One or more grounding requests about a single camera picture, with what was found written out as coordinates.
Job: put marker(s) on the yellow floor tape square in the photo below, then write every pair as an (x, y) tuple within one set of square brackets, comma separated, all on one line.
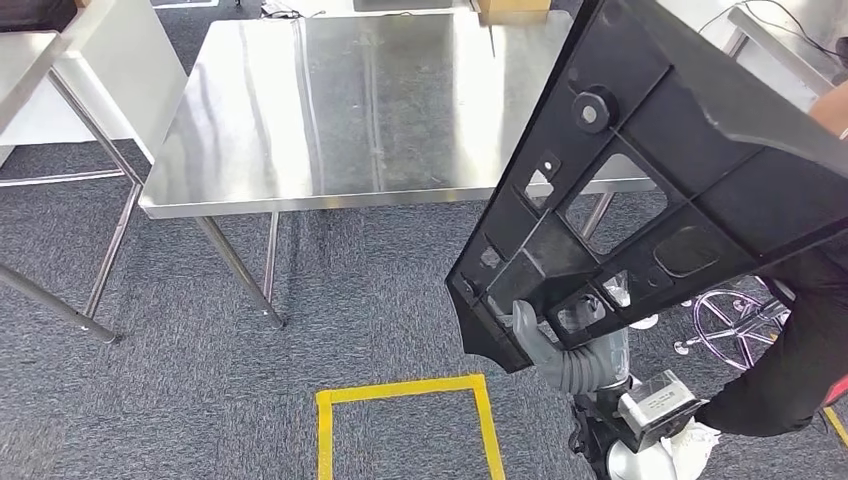
[(397, 387)]

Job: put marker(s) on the black plastic plate bracket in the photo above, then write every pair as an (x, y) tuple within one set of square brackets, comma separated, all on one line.
[(636, 60)]

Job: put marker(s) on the stainless steel workbench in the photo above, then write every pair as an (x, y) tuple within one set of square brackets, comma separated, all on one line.
[(265, 99)]

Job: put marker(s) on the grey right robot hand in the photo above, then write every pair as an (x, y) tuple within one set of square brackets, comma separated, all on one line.
[(526, 331)]

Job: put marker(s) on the white panel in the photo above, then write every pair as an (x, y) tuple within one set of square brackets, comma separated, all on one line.
[(132, 73)]

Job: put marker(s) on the person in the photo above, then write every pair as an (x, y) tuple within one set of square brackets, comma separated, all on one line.
[(795, 358)]

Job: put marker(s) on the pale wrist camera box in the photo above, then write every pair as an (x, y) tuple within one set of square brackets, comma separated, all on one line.
[(662, 404)]

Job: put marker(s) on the chrome chair base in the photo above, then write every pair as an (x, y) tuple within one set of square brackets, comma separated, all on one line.
[(729, 319)]

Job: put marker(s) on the yellow floor tape line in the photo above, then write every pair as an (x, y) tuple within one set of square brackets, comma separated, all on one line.
[(836, 427)]

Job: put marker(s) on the person's forearm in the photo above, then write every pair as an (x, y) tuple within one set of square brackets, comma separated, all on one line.
[(831, 109)]

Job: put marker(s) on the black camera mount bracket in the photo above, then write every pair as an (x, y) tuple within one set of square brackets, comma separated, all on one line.
[(596, 437)]

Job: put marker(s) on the stainless steel table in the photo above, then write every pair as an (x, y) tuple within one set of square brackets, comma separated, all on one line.
[(20, 60), (782, 60)]

